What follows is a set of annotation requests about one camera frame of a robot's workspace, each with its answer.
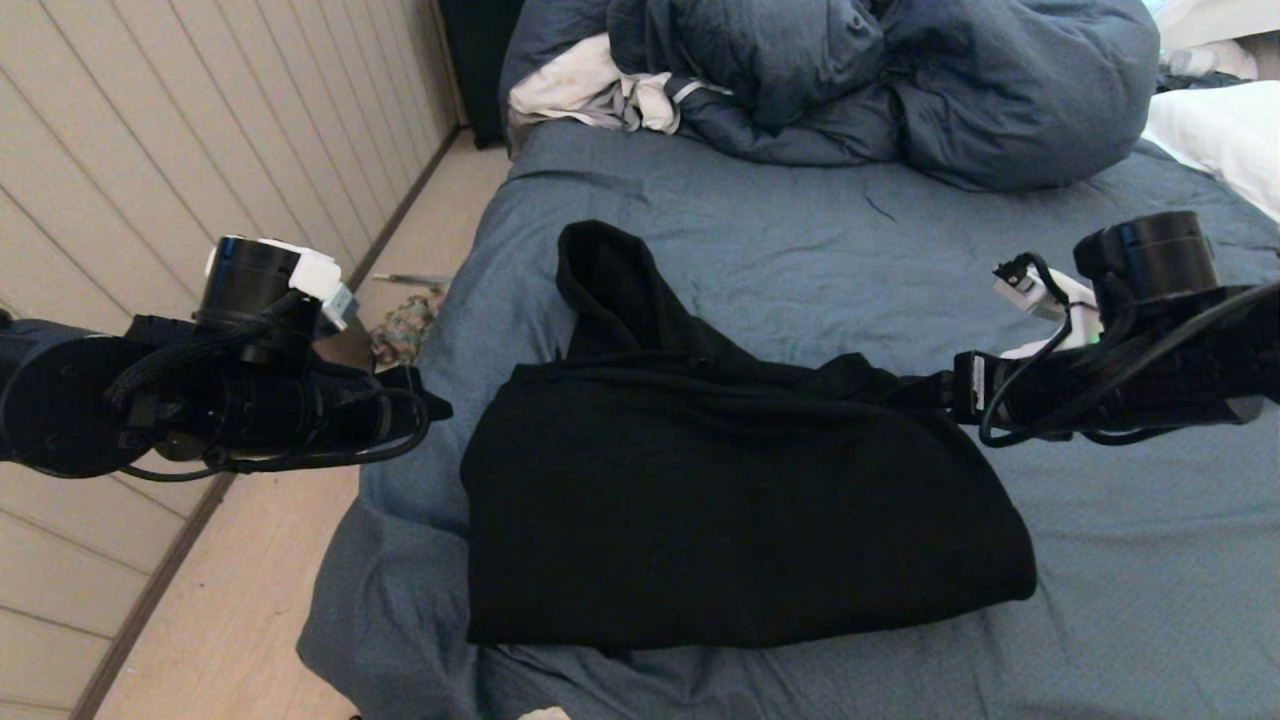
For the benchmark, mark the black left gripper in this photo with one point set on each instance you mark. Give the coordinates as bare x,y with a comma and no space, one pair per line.
395,410

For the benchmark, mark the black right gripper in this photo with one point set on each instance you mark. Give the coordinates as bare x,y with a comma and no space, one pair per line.
965,390

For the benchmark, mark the black hoodie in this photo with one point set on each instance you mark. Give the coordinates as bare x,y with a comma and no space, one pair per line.
700,500

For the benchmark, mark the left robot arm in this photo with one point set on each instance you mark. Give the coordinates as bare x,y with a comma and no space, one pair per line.
60,400

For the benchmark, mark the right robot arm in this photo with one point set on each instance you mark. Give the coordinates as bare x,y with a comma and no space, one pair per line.
1150,250

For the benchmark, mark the brown trash bin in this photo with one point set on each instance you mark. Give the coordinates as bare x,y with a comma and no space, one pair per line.
350,345

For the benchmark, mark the thin metal stick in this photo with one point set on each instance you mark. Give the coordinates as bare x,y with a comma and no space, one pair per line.
410,280

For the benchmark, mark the blue-sheeted bed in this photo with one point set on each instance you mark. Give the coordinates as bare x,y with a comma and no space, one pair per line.
800,250

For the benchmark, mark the dark blue duvet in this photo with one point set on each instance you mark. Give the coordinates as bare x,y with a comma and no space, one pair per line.
1000,100

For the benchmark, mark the small white object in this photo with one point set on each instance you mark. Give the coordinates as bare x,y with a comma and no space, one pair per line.
545,714

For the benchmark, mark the crumpled white garment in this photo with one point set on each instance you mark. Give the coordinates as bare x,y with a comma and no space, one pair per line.
570,88

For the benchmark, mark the black cabinet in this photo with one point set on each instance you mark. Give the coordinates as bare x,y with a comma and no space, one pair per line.
480,60

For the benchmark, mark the white pillow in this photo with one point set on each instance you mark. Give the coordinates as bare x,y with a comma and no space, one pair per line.
1230,135

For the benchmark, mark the beige crumpled item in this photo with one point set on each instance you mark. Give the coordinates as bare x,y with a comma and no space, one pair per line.
1200,62

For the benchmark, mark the white blanket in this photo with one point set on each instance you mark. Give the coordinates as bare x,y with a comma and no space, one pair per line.
1220,18

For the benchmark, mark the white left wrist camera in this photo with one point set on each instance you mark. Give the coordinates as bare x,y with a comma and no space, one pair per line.
325,285

